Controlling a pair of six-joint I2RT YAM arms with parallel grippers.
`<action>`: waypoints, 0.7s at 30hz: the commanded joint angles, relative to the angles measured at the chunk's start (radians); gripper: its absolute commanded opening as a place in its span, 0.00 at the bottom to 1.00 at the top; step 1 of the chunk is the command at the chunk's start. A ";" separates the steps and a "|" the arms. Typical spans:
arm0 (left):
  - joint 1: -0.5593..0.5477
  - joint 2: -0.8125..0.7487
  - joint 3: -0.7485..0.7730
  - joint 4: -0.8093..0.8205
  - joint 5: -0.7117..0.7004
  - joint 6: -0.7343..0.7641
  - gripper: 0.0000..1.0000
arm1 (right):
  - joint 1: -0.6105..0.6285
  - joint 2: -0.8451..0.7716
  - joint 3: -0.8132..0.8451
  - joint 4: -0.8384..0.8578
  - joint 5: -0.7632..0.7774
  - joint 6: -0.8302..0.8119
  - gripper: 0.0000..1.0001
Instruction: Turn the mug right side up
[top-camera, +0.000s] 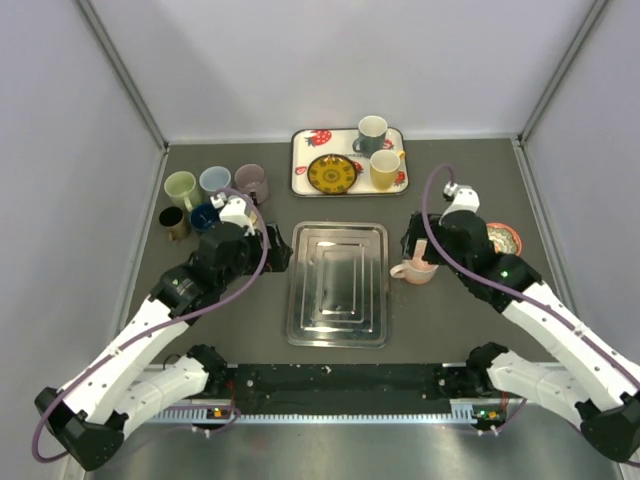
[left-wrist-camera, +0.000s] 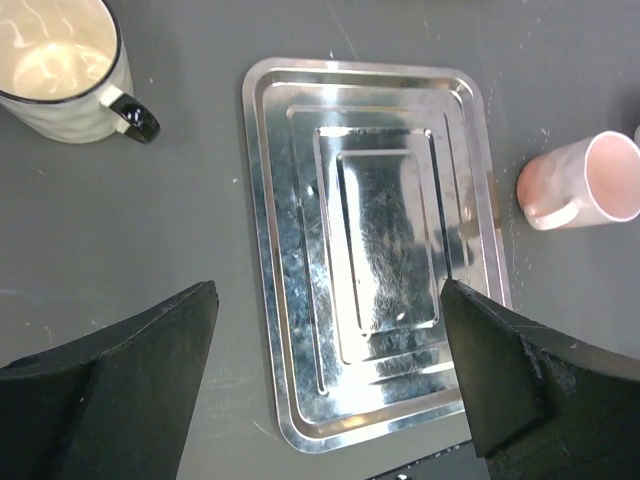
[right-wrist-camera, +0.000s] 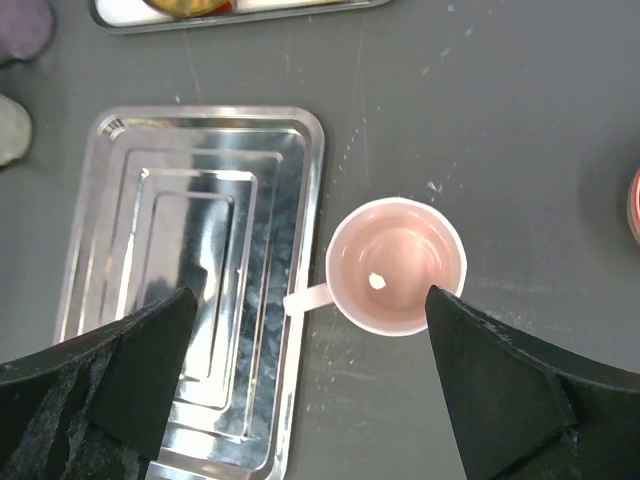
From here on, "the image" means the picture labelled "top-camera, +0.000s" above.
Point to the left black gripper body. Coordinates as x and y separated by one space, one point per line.
274 261

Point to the dark blue mug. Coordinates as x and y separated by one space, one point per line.
203 217

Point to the silver metal tray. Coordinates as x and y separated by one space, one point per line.
338 285

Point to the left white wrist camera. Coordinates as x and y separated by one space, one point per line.
236 211

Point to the strawberry pattern white tray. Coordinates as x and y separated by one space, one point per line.
307 145

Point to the grey slotted cable duct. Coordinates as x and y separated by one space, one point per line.
456 414

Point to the yellow patterned plate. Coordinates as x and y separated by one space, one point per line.
332 174

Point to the light blue mug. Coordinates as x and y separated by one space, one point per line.
214 178

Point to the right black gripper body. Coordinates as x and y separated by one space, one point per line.
419 230

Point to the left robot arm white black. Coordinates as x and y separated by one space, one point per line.
92 415

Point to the light green mug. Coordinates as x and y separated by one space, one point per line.
183 190

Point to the pink mug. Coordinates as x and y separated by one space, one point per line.
415 270

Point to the black gold mug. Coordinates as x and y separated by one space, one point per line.
173 220

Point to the mauve purple mug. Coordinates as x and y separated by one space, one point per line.
251 180

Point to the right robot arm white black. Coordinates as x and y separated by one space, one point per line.
596 390

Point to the grey green mug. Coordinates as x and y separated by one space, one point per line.
371 137

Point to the pink patterned bowl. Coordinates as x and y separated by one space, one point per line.
504 238

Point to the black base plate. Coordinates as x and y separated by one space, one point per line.
345 389

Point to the yellow mug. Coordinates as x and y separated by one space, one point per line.
384 167

